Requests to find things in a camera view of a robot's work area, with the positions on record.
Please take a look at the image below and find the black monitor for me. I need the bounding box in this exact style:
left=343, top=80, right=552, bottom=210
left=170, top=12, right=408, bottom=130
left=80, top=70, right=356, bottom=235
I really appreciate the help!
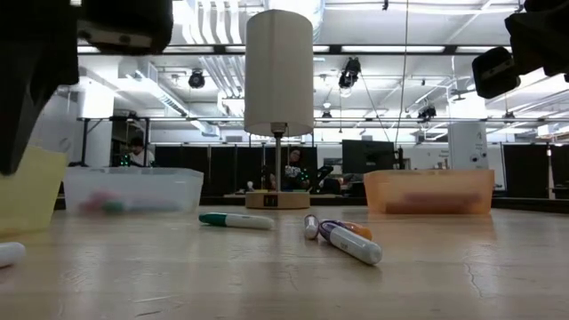
left=341, top=139, right=397, bottom=175

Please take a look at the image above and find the white ceiling air duct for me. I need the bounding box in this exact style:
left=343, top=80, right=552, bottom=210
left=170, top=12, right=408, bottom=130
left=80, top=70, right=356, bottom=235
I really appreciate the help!
left=117, top=60, right=221, bottom=137

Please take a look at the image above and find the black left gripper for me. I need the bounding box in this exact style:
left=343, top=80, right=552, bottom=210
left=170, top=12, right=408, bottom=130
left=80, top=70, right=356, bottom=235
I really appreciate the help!
left=0, top=0, right=174, bottom=177

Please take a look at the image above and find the yellow plastic bin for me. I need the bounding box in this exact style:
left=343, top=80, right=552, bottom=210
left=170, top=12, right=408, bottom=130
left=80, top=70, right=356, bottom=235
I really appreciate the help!
left=0, top=144, right=68, bottom=236

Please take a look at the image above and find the white marker teal cap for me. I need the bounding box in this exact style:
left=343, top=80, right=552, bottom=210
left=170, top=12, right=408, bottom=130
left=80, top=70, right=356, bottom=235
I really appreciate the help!
left=197, top=212, right=276, bottom=231

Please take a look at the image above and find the white marker purple cap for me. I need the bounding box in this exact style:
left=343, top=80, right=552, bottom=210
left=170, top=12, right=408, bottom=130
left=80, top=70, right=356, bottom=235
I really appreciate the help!
left=317, top=220, right=384, bottom=267

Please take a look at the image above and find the pink marker pen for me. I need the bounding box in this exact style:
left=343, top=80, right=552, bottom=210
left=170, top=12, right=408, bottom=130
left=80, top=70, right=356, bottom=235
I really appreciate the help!
left=82, top=189, right=119, bottom=213

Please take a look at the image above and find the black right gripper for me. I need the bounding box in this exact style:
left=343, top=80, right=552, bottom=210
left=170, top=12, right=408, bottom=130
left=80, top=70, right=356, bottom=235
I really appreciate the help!
left=471, top=0, right=569, bottom=100

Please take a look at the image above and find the clear plastic bin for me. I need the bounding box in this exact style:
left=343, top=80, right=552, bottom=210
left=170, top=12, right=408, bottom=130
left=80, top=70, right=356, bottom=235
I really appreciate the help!
left=63, top=166, right=205, bottom=217

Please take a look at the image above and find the black partition panel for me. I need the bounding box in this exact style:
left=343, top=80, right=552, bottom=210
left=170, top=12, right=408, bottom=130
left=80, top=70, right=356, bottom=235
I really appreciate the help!
left=153, top=145, right=319, bottom=197
left=501, top=142, right=569, bottom=199

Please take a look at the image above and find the white cabinet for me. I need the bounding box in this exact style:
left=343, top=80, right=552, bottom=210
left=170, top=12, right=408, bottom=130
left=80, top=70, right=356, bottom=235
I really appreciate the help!
left=447, top=122, right=489, bottom=171

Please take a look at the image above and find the orange plastic bin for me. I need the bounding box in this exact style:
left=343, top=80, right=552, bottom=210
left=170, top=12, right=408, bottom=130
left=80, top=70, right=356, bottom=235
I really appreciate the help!
left=363, top=168, right=496, bottom=215

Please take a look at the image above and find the white marker orange cap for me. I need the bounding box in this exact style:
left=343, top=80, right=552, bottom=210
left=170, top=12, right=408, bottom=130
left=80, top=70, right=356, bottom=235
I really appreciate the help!
left=340, top=220, right=374, bottom=242

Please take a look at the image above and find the black metal rack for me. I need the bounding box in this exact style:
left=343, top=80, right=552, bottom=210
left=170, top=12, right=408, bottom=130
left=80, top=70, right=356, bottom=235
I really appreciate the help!
left=77, top=116, right=152, bottom=168

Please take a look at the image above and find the white shade wooden table lamp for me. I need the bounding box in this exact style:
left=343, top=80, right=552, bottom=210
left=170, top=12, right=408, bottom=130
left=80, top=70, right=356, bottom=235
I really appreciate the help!
left=243, top=8, right=316, bottom=210

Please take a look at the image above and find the green marker pen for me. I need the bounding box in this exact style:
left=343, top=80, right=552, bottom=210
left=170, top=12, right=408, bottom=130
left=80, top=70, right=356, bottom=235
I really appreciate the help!
left=102, top=200, right=130, bottom=214

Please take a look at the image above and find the white marker light-blue cap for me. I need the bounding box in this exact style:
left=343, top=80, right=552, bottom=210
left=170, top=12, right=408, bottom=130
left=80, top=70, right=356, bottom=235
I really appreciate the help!
left=0, top=241, right=27, bottom=269

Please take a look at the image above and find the black aluminium rig frame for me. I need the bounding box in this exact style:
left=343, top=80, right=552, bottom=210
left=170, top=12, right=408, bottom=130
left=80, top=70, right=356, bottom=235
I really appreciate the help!
left=77, top=43, right=517, bottom=57

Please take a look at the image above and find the person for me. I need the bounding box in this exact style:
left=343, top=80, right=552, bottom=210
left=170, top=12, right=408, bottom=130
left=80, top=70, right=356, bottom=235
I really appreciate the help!
left=123, top=136, right=156, bottom=168
left=266, top=147, right=312, bottom=191

